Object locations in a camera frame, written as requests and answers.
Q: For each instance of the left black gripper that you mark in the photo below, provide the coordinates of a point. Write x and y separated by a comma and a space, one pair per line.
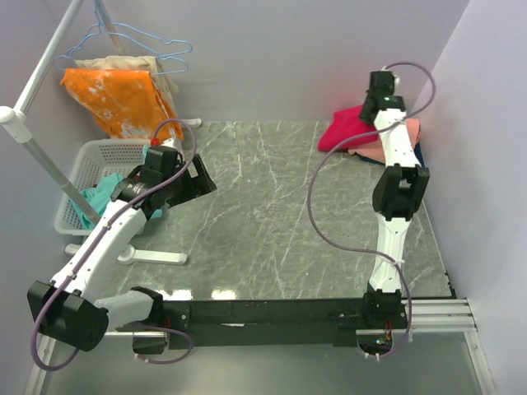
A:
197, 186

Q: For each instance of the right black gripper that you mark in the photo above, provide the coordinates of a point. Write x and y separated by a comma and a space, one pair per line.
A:
362, 114

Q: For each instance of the magenta t-shirt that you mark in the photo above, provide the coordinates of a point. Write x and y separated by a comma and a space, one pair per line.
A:
346, 124

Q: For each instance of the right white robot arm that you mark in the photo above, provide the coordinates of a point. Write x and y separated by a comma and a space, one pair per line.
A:
400, 189

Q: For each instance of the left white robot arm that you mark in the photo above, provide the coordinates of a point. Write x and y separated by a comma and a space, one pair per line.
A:
68, 308

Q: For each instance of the folded salmon t-shirt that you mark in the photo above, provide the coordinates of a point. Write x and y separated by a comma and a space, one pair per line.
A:
413, 127

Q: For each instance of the folded navy t-shirt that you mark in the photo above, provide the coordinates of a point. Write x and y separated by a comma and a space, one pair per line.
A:
372, 153

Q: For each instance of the teal t-shirt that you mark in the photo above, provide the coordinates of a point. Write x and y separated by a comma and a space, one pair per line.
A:
103, 193

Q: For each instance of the white plastic laundry basket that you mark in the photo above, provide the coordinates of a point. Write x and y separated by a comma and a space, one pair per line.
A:
67, 221

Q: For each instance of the orange tie-dye cloth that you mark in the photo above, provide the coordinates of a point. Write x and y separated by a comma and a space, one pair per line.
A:
124, 103

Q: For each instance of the beige cloth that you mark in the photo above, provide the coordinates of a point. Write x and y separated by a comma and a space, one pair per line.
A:
160, 78

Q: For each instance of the white clothes rack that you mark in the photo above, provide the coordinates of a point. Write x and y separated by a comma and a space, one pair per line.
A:
29, 196

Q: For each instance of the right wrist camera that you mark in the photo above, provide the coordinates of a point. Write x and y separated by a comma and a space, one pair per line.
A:
395, 76

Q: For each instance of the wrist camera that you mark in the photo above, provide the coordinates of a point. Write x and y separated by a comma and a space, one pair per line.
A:
395, 76
172, 142

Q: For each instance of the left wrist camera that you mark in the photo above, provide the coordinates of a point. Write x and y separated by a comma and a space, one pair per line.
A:
172, 142

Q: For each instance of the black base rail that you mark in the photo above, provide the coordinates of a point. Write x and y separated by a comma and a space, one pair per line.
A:
283, 322

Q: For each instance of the aluminium frame rail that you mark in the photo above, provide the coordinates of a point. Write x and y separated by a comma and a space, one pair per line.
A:
439, 354

